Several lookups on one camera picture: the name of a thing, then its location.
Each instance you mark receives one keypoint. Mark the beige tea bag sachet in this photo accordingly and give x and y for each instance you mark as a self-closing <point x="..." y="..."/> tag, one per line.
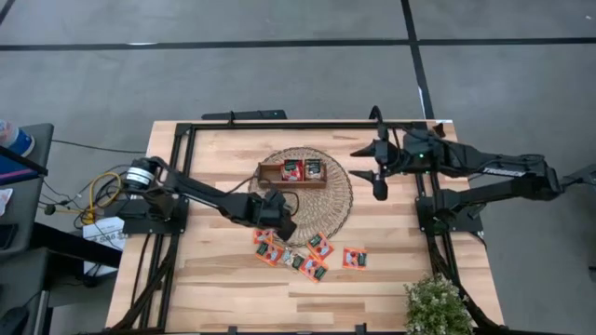
<point x="293" y="259"/>
<point x="313" y="168"/>

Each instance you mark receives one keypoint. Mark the potted green plant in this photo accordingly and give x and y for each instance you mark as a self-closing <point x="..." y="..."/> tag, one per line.
<point x="435" y="307"/>

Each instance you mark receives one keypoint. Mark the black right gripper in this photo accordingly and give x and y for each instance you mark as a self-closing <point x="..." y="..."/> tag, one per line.
<point x="410" y="153"/>

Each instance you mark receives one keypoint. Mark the black metal table frame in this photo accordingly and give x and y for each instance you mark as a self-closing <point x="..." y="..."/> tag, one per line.
<point x="219" y="126"/>

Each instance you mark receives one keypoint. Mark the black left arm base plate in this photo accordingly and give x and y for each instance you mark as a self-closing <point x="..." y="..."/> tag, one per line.
<point x="139" y="227"/>

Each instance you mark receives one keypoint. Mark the orange peach tea sachet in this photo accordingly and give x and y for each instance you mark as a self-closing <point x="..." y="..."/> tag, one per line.
<point x="263" y="236"/>
<point x="313" y="268"/>
<point x="269" y="253"/>
<point x="320" y="245"/>
<point x="355" y="258"/>

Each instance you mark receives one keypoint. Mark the small dark wedge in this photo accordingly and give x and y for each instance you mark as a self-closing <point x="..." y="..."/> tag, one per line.
<point x="438" y="129"/>

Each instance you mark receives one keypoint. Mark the black clamp hook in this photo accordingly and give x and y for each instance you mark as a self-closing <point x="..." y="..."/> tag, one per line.
<point x="375" y="113"/>

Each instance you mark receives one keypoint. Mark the round woven straw placemat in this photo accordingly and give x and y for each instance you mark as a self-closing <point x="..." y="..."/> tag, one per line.
<point x="321" y="209"/>

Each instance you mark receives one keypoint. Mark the red strawberry tea sachet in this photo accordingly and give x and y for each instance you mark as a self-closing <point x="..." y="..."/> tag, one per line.
<point x="292" y="170"/>

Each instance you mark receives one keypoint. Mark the grey desk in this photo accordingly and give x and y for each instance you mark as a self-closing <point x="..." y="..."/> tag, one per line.
<point x="32" y="209"/>

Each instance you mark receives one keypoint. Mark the white cardboard box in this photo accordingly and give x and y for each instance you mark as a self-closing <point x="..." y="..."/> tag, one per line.
<point x="104" y="237"/>

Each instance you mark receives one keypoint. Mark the black stand leg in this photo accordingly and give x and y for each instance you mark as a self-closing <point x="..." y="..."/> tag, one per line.
<point x="577" y="179"/>

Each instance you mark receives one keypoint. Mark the blue folder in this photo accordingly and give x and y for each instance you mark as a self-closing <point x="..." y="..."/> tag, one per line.
<point x="14" y="170"/>

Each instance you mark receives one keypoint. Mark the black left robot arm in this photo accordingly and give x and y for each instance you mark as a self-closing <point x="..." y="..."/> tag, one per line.
<point x="200" y="193"/>

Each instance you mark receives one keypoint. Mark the black computer mouse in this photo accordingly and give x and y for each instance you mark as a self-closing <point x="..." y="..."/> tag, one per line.
<point x="13" y="321"/>

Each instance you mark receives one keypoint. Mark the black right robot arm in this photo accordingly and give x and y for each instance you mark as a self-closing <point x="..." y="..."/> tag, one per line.
<point x="503" y="171"/>

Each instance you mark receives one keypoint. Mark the blue white bottle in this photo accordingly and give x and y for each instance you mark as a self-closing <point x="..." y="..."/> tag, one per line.
<point x="16" y="139"/>

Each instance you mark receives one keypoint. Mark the white paper sheet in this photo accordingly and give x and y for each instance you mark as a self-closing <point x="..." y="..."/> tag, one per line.
<point x="4" y="200"/>

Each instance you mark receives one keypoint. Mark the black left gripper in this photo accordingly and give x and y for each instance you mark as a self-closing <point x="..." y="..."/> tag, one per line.
<point x="270" y="211"/>

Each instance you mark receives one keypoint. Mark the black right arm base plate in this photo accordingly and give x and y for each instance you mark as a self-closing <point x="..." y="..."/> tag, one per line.
<point x="470" y="224"/>

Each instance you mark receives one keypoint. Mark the black flat bar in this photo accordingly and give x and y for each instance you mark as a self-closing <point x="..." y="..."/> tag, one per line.
<point x="251" y="115"/>

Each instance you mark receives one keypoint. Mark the wooden three-compartment tray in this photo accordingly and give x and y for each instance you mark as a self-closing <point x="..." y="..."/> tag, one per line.
<point x="270" y="173"/>

